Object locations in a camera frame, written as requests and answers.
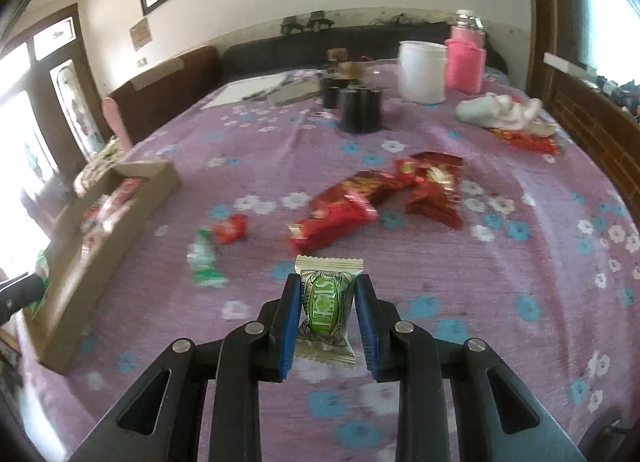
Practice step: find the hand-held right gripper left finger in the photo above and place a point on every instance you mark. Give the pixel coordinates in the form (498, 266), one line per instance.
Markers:
(289, 329)

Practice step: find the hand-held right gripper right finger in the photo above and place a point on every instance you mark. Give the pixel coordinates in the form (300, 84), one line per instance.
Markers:
(366, 329)

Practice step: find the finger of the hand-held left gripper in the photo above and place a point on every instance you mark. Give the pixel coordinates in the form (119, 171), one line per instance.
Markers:
(17, 294)

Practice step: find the green snack packet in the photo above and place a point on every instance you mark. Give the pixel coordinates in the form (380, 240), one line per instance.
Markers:
(44, 267)

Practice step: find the green white candy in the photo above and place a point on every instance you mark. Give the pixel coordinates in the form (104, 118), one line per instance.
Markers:
(326, 307)

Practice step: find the green clear long candy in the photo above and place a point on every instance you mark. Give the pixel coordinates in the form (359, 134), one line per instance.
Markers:
(205, 262)

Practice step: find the red pillow snack packet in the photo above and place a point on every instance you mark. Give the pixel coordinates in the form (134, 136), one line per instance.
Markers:
(330, 223)

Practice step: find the shallow cardboard box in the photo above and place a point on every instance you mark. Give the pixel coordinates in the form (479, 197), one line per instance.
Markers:
(120, 242)

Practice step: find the small red candy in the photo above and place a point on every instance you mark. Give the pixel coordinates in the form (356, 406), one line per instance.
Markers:
(230, 230)

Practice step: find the large red snack packet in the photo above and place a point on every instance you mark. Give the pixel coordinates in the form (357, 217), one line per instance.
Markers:
(362, 187)

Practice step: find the purple floral tablecloth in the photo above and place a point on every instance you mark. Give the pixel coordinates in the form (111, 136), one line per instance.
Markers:
(450, 292)

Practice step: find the white red snack packet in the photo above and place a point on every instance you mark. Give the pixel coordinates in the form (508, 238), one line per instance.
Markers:
(116, 196)

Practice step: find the patterned blanket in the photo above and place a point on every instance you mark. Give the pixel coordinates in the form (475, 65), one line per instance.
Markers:
(99, 162)

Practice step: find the wooden glass door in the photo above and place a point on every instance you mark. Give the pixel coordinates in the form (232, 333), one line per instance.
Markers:
(65, 92)

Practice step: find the black pen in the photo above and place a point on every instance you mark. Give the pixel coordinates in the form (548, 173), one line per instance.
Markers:
(260, 95)

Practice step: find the tan notebook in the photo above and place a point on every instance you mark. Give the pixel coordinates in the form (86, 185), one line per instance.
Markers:
(295, 91)

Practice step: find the white paper sheet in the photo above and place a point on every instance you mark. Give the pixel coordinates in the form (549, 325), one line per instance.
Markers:
(235, 93)

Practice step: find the red foil wrapper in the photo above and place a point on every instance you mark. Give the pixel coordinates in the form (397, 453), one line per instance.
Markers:
(525, 141)

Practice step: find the white figurine toy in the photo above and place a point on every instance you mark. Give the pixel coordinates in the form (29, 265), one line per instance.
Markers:
(495, 111)

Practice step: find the white plastic jar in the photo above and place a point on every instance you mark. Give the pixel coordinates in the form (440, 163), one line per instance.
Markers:
(422, 74)

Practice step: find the small brown tag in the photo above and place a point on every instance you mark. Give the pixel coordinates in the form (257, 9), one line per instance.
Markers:
(338, 57)

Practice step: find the black sofa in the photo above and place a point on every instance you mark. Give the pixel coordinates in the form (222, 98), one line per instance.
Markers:
(280, 49)

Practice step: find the pink sleeved bottle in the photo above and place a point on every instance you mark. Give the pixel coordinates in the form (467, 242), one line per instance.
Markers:
(466, 67)

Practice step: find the black clamp device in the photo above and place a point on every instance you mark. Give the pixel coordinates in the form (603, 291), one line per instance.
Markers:
(292, 25)
(320, 20)

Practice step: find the small wall plaque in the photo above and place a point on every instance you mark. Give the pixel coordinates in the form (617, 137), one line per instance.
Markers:
(139, 35)

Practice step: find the wooden window frame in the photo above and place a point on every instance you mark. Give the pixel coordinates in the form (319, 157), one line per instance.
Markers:
(585, 107)

